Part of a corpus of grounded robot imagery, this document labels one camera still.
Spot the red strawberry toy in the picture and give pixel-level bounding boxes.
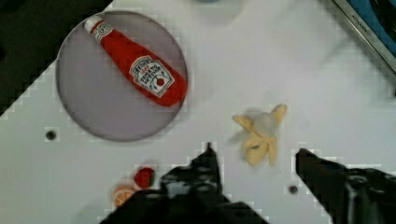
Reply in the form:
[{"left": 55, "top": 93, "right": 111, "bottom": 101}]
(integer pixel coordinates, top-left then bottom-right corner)
[{"left": 134, "top": 167, "right": 155, "bottom": 189}]

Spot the plush red ketchup bottle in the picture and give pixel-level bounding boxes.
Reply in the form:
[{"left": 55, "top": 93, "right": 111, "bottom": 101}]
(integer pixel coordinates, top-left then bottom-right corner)
[{"left": 84, "top": 16, "right": 188, "bottom": 107}]

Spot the blue cup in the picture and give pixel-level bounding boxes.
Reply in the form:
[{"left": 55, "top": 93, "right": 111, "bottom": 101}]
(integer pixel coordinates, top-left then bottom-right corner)
[{"left": 196, "top": 0, "right": 220, "bottom": 4}]

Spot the plush peeled banana toy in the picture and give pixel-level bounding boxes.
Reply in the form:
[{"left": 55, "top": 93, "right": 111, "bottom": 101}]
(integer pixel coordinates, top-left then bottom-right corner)
[{"left": 233, "top": 104, "right": 288, "bottom": 166}]

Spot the orange slice toy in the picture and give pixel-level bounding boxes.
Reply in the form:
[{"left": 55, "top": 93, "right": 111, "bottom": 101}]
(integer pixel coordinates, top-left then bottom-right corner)
[{"left": 112, "top": 186, "right": 135, "bottom": 207}]

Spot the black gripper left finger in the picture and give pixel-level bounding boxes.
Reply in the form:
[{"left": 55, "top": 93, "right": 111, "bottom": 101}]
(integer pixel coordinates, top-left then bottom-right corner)
[{"left": 100, "top": 144, "right": 269, "bottom": 224}]

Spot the toy oven with blue door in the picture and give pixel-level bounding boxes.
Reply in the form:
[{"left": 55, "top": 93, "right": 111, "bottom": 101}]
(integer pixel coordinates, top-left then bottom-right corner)
[{"left": 329, "top": 0, "right": 396, "bottom": 76}]

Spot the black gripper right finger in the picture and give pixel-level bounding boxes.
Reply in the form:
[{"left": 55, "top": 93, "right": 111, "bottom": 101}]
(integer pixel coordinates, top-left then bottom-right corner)
[{"left": 295, "top": 148, "right": 396, "bottom": 224}]

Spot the round grey plate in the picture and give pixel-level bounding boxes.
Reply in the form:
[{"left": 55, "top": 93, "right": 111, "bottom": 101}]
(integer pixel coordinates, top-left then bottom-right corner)
[{"left": 56, "top": 10, "right": 189, "bottom": 142}]

